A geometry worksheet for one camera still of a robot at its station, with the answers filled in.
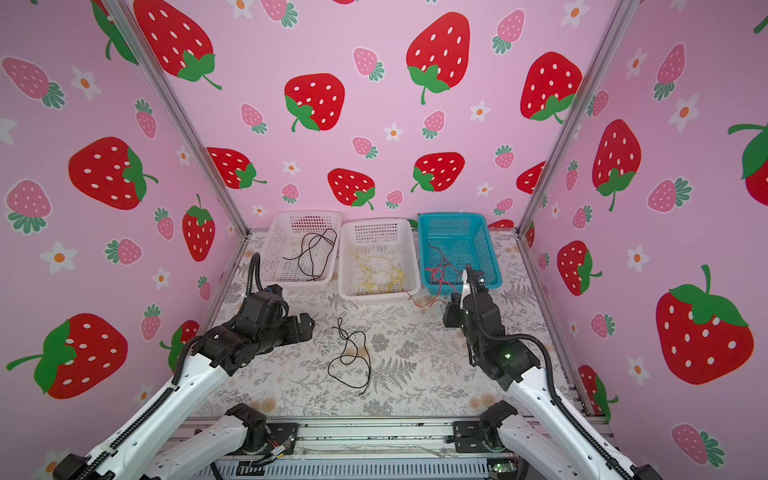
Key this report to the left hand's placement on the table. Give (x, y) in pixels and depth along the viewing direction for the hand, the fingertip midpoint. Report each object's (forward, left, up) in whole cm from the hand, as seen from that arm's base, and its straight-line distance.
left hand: (301, 323), depth 78 cm
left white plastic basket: (+40, +13, -14) cm, 44 cm away
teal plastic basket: (+45, -46, -15) cm, 66 cm away
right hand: (+5, -40, +7) cm, 40 cm away
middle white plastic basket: (+43, -23, -12) cm, 50 cm away
